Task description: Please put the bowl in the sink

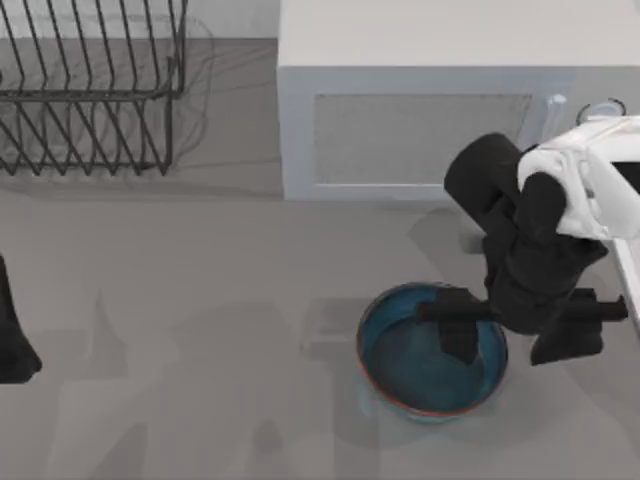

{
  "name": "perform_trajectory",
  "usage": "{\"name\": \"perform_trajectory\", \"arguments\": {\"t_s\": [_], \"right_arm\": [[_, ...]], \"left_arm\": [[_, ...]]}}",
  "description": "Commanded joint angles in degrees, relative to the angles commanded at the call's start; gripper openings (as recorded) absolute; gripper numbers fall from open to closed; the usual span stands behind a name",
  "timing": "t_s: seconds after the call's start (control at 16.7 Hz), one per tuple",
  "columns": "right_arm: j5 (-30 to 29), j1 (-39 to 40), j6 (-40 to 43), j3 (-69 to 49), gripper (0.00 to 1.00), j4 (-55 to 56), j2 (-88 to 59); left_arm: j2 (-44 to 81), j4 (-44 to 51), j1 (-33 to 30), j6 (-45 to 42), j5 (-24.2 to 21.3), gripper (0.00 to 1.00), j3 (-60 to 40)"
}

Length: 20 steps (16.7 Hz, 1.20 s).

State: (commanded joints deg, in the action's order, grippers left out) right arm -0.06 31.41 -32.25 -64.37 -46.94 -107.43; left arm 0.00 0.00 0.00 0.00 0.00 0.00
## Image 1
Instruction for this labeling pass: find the blue bowl with red rim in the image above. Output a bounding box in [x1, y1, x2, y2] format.
[355, 282, 510, 427]

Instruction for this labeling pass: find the microwave knob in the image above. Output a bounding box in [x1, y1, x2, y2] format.
[575, 98, 628, 126]

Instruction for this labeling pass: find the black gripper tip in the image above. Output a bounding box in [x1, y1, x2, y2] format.
[0, 254, 44, 386]

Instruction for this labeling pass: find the clear microwave door handle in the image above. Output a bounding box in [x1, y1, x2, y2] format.
[543, 93, 569, 140]

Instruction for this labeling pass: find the dark wire dish rack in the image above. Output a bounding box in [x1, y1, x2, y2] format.
[0, 0, 190, 177]

